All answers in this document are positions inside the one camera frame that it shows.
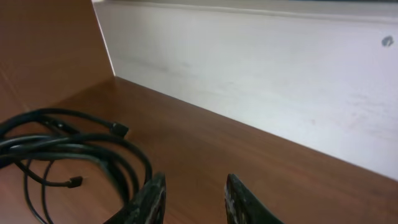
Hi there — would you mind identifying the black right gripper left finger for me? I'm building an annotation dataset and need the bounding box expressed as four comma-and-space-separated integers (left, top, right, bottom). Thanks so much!
104, 172, 166, 224

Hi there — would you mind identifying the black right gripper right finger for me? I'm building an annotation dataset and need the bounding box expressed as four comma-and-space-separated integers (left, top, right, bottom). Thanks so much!
224, 174, 284, 224

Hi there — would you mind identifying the black USB cable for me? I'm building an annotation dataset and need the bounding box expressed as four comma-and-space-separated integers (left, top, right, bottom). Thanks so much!
0, 107, 154, 224

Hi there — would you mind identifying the brown wooden side partition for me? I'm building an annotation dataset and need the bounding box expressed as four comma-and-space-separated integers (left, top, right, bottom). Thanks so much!
1, 0, 114, 120

